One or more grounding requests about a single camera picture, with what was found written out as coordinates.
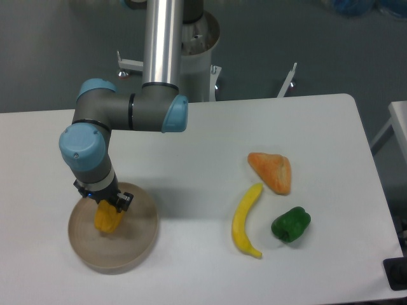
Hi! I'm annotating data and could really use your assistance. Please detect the green bell pepper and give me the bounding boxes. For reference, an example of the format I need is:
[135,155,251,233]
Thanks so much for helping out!
[271,207,312,243]

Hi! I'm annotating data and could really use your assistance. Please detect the yellow banana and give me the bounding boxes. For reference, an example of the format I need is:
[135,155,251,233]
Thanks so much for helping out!
[231,183,263,259]

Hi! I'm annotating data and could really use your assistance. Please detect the orange croissant bread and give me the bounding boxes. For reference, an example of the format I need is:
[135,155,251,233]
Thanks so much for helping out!
[247,152,291,195]

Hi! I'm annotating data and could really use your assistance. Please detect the yellow bell pepper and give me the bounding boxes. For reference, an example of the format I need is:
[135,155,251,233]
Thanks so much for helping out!
[93,204,125,233]

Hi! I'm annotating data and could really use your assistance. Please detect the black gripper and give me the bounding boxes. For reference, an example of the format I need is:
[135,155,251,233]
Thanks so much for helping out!
[73,179,134,213]

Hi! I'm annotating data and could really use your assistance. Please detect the beige round plate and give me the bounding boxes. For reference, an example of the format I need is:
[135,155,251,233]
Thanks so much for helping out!
[68,182,159,275]

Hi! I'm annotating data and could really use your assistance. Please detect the white side table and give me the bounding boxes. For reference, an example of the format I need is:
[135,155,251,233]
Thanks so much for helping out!
[369,101,406,159]

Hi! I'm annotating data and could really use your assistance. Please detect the black device at edge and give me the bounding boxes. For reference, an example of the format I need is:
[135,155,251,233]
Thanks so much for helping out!
[383,257,406,291]

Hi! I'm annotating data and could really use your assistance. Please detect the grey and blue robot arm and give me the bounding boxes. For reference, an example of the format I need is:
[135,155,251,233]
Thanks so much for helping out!
[59,1,204,213]

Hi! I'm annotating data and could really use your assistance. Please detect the blue bag in background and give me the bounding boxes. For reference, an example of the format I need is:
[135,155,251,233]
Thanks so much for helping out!
[321,0,406,21]

